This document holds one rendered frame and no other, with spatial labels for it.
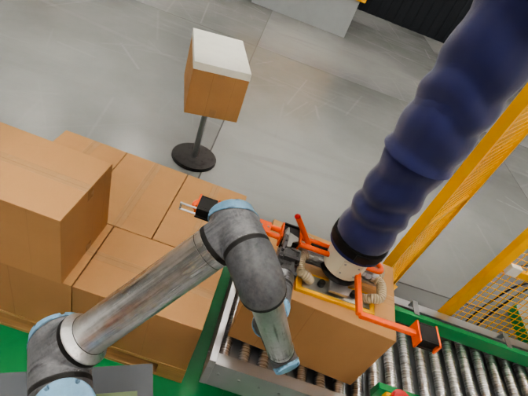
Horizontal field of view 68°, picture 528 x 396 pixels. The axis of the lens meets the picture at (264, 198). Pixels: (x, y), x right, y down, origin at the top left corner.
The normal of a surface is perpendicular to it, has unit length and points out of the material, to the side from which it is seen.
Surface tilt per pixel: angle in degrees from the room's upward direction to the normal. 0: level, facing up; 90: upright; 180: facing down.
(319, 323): 90
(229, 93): 90
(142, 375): 0
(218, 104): 90
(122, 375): 0
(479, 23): 80
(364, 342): 90
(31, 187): 0
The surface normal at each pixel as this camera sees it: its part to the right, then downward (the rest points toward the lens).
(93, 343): 0.09, 0.39
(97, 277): 0.31, -0.72
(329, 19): -0.12, 0.62
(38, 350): -0.47, -0.44
